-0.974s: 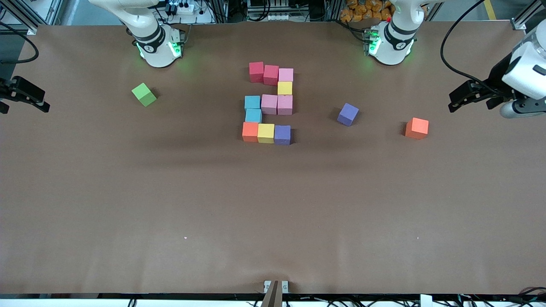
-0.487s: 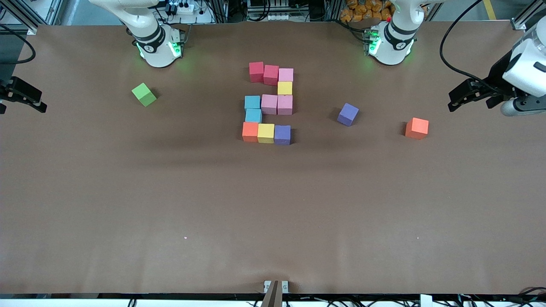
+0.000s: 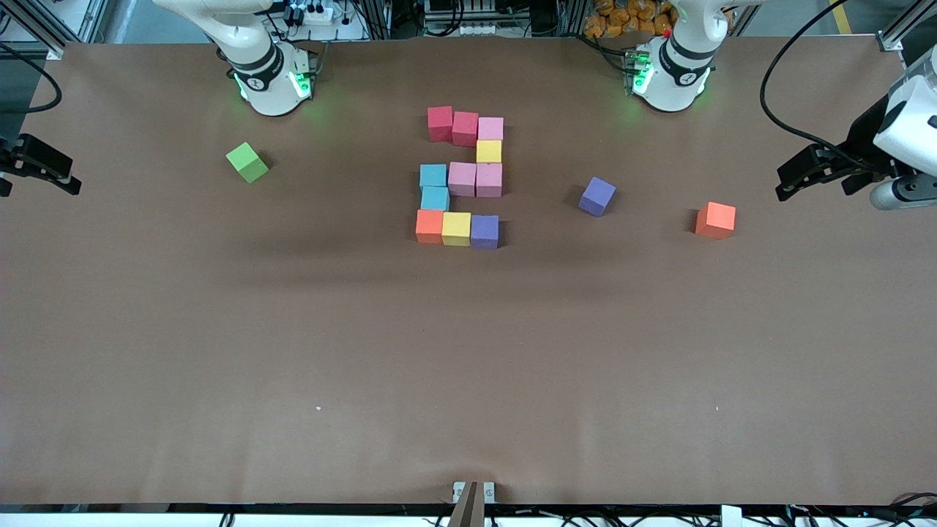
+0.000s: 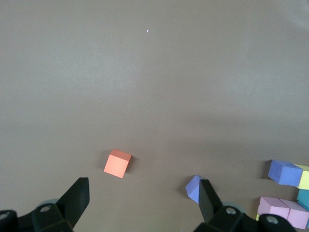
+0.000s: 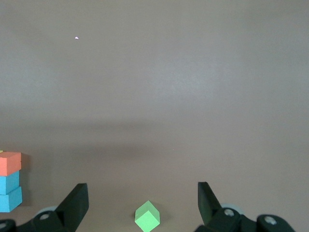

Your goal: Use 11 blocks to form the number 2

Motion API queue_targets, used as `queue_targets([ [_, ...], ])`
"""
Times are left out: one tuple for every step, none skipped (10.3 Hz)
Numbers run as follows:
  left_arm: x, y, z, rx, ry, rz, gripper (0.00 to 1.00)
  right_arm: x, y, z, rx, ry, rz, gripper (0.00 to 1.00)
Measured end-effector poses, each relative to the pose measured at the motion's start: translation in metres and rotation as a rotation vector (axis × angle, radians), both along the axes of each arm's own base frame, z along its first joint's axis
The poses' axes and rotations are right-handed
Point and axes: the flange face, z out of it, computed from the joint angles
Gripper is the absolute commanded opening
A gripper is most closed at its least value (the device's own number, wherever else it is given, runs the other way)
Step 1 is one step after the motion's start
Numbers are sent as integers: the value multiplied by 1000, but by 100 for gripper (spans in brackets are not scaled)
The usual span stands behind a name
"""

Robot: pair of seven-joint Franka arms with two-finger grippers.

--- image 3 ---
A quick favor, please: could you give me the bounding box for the purple foam block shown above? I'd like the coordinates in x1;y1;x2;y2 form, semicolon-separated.
470;214;500;250
579;176;617;217

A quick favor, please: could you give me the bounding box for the green foam block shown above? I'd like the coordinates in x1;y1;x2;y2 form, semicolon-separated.
226;142;269;184

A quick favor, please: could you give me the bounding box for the grey camera mount pole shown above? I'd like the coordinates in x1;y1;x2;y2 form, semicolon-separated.
448;481;486;527

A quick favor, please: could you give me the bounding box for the pink notched foam block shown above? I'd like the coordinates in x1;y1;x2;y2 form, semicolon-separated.
476;162;504;198

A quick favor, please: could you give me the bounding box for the orange foam block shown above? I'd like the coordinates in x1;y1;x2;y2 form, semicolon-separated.
416;209;446;244
695;202;736;240

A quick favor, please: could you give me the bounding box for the small metal bracket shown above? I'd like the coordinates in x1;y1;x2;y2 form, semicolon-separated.
452;481;496;504

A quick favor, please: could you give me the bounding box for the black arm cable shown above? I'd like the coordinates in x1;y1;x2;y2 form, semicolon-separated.
759;0;883;171
0;42;63;114

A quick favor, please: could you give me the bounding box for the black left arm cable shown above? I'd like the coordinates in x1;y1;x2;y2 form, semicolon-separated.
759;0;883;171

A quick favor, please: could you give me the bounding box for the paper table cover sheet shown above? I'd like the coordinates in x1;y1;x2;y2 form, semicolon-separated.
0;37;937;507

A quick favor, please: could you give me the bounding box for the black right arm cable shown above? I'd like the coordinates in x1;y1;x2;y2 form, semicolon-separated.
0;42;63;114

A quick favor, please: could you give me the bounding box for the red foam block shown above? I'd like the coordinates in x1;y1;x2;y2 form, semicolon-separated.
452;111;480;148
428;106;455;143

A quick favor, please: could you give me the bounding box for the bag of orange snacks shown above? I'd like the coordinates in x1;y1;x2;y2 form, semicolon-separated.
584;0;678;40

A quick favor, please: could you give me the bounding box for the equipment rack with cables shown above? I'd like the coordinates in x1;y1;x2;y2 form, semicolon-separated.
425;0;528;37

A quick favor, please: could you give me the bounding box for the aluminium frame profile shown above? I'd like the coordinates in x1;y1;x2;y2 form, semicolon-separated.
878;0;937;52
20;0;111;61

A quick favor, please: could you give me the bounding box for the white power strip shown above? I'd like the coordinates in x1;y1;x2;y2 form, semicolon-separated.
288;2;337;27

